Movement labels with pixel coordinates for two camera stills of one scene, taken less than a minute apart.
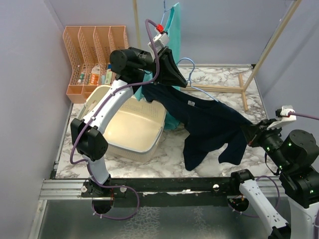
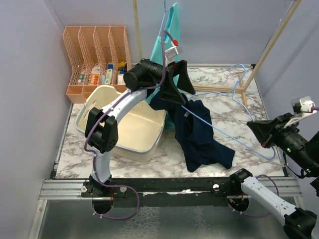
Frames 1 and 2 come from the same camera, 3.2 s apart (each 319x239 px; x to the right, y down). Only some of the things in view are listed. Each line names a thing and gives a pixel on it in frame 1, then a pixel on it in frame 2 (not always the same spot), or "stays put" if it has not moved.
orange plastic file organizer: x=88 y=49 stays put
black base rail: x=129 y=192 stays put
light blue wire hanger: x=190 y=80 to x=240 y=103
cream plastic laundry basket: x=134 y=131 stays put
